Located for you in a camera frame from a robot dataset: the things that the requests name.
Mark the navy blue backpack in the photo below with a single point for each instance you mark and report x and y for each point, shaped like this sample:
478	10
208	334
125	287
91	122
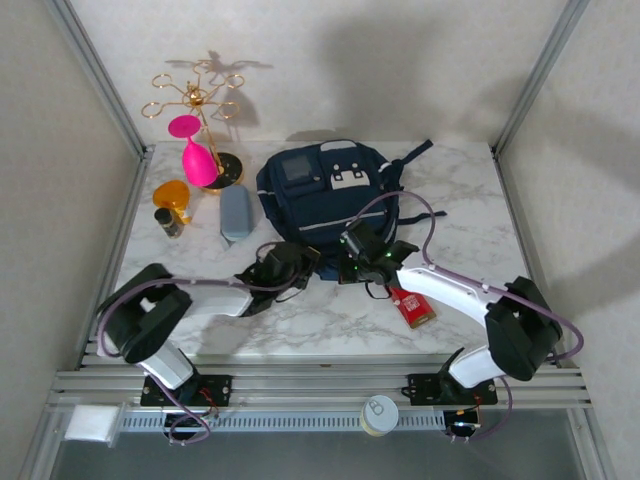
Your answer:
320	210

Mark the red box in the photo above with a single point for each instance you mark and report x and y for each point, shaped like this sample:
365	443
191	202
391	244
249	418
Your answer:
417	310

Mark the grey-blue pencil case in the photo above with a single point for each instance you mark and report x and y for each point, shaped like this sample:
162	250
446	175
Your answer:
237	212

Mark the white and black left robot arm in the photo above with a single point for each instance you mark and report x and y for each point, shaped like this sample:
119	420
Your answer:
215	302

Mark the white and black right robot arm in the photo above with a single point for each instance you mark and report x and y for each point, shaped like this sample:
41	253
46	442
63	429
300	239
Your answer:
440	292

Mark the gold wine glass rack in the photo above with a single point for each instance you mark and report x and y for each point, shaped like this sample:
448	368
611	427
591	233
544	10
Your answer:
225	172

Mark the small dark spice jar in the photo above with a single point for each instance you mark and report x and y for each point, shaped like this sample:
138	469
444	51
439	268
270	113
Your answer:
167	225

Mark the pink wine glass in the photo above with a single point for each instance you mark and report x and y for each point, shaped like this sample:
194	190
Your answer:
200	162

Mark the orange wine glass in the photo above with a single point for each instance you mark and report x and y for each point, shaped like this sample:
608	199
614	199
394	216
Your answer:
170	195

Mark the silver tin can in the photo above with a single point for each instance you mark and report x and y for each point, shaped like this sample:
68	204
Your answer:
380	412

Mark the aluminium frame cross rail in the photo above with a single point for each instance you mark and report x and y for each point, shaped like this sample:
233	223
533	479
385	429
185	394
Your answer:
320	385

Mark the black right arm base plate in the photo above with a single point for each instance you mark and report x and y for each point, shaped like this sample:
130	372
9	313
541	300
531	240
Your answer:
422	387

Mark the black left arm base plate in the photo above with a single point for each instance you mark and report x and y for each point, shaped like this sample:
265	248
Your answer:
220	387

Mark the aluminium side rail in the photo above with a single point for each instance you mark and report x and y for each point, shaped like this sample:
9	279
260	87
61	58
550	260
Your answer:
116	250
529	250

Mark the aluminium frame post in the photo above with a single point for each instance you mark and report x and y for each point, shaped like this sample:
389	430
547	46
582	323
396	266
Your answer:
100	75
540	75

